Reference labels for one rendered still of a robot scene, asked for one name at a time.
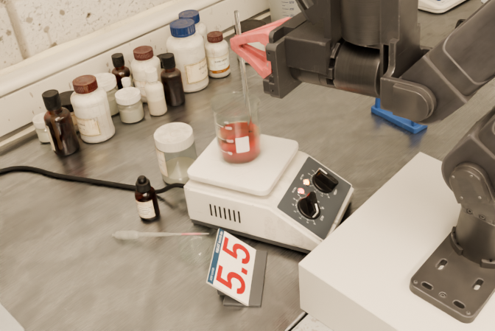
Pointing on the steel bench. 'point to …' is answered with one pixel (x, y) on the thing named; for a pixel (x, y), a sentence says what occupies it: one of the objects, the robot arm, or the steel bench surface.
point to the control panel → (319, 227)
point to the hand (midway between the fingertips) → (238, 43)
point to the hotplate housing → (255, 211)
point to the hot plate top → (232, 174)
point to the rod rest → (396, 119)
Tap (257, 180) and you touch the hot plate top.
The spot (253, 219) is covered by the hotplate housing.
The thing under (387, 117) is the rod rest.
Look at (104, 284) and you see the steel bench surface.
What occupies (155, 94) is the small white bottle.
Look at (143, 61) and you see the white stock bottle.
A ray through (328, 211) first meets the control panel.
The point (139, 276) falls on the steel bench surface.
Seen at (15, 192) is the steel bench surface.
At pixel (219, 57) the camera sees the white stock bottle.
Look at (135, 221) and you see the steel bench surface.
